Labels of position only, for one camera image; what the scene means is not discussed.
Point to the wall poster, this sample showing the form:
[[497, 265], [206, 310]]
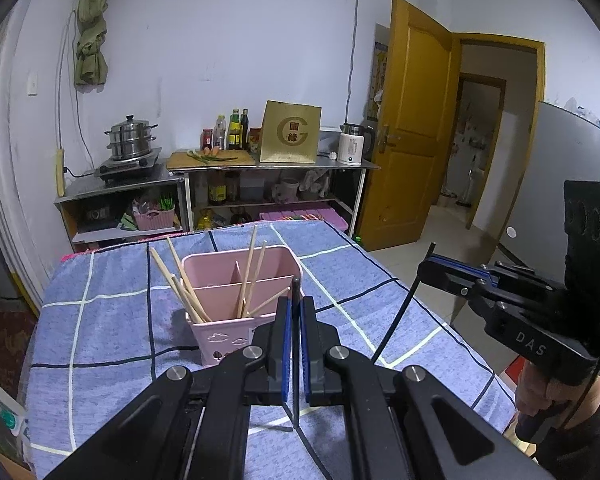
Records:
[[380, 80]]

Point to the person's right hand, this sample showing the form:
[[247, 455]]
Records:
[[535, 392]]

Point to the gold paper bag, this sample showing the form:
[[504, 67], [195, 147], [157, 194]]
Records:
[[290, 135]]

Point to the green knotted curtain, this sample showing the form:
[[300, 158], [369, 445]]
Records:
[[92, 35]]

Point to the black chopstick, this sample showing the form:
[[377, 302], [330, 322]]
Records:
[[296, 290], [405, 305]]

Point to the green onion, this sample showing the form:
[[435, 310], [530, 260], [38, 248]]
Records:
[[215, 158]]

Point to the carrot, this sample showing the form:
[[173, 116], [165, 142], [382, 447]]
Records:
[[210, 151]]

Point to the portable gas stove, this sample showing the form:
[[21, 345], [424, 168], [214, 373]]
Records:
[[127, 167]]

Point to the white electric kettle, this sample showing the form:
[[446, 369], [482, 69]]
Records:
[[352, 145]]

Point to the yellow cooking oil bottle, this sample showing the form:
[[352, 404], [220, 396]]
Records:
[[204, 221]]

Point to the red lid jar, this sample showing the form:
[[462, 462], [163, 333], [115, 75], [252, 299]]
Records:
[[254, 141]]

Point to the pink ceramic mug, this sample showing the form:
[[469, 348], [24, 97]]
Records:
[[289, 190]]

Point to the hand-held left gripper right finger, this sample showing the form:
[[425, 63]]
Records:
[[305, 355]]

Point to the steel steamer pot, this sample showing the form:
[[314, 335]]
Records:
[[130, 137]]

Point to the small steel kitchen table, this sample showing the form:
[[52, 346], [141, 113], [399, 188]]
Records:
[[115, 190]]

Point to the wooden chopstick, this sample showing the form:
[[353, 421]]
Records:
[[248, 265], [256, 275], [186, 302], [270, 301], [187, 275], [177, 285]]

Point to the small pink storage basket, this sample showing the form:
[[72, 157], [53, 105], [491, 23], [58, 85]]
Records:
[[154, 219]]

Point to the yellow door frame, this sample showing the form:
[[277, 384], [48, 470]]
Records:
[[540, 110]]

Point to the yellow wooden door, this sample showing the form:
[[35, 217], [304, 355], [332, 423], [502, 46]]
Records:
[[410, 135]]

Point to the grey refrigerator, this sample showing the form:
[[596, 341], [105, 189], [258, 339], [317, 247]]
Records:
[[545, 170]]

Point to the metal kitchen shelf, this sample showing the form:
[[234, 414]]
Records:
[[280, 167]]

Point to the pink plastic chopstick basket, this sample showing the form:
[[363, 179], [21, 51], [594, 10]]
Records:
[[230, 340]]

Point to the brown sauce jar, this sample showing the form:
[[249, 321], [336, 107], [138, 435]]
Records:
[[217, 190]]

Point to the white wall switch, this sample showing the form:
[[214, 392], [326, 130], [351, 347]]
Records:
[[32, 84]]

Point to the yellow label sauce bottle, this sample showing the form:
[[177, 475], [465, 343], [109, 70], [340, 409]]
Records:
[[234, 132]]

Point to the dark sauce bottle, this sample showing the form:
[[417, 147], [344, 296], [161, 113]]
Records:
[[245, 130]]

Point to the yellow power strip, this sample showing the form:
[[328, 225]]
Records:
[[59, 175]]

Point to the wooden cutting board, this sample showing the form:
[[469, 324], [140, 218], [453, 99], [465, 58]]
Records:
[[180, 161]]

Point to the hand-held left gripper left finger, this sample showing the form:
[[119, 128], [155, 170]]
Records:
[[287, 350]]

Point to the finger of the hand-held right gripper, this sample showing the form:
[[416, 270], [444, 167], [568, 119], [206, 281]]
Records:
[[445, 277], [460, 264]]

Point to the clear plastic bottle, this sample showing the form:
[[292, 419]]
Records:
[[220, 135]]

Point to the blue checked blanket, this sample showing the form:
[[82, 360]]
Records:
[[105, 320]]

